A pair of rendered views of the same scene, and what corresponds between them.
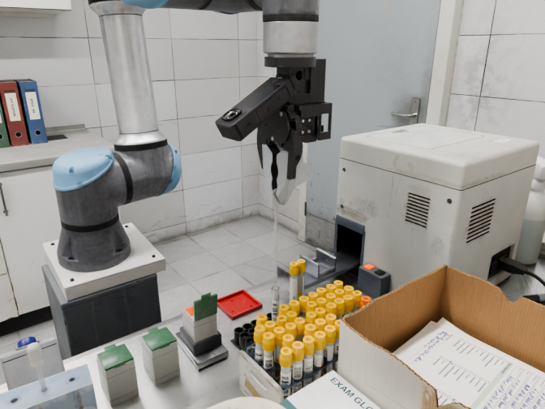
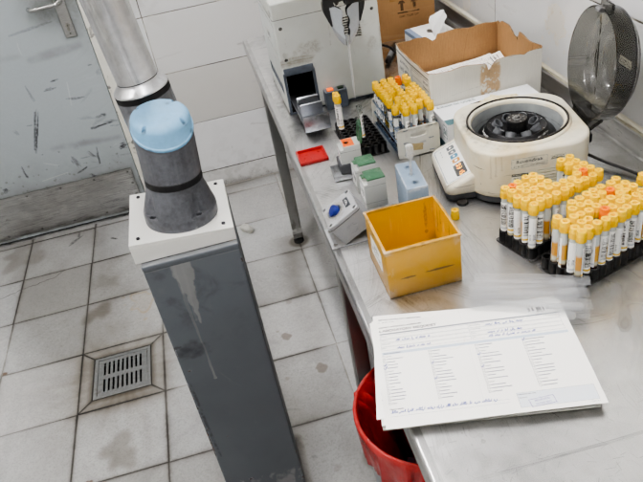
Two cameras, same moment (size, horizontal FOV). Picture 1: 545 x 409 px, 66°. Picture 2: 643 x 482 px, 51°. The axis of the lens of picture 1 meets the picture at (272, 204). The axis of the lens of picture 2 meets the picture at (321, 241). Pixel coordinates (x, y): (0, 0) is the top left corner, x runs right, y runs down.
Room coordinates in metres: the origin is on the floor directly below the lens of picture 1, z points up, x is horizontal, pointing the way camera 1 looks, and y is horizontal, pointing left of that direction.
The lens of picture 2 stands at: (-0.01, 1.31, 1.63)
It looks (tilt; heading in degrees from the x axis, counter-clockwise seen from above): 35 degrees down; 300
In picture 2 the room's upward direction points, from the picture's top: 11 degrees counter-clockwise
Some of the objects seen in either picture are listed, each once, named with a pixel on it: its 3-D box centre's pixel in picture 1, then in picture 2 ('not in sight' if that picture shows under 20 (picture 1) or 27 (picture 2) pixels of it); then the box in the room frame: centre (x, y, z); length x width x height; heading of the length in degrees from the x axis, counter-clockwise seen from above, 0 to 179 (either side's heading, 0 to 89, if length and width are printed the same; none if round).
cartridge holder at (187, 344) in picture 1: (200, 339); (351, 165); (0.58, 0.12, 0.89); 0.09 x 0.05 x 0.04; 35
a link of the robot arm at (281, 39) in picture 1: (289, 40); not in sight; (0.62, -0.02, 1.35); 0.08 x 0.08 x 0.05
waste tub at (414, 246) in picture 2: not in sight; (412, 246); (0.34, 0.42, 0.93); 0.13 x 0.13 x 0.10; 36
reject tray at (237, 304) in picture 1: (238, 303); (312, 155); (0.70, 0.07, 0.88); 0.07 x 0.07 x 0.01; 37
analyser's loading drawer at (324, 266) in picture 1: (325, 264); (308, 105); (0.79, -0.11, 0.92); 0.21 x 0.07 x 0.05; 127
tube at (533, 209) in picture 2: not in sight; (532, 230); (0.15, 0.34, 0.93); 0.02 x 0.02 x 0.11
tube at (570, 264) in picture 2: not in sight; (571, 253); (0.07, 0.39, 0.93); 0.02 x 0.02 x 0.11
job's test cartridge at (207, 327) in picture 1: (199, 325); (349, 154); (0.58, 0.12, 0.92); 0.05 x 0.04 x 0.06; 35
